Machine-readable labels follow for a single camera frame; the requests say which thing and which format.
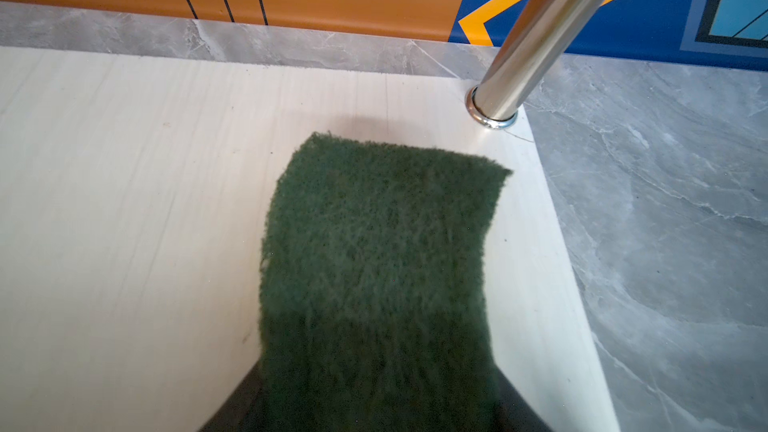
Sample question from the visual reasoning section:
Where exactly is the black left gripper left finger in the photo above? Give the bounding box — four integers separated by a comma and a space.
199, 362, 264, 432

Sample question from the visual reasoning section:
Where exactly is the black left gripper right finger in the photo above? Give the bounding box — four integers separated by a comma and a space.
491, 368, 552, 432

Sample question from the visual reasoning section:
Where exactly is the green yellow scouring sponge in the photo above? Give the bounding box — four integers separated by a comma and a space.
259, 133, 509, 431

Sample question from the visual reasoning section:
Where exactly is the white two-tier shelf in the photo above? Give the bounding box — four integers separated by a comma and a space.
1, 0, 618, 431

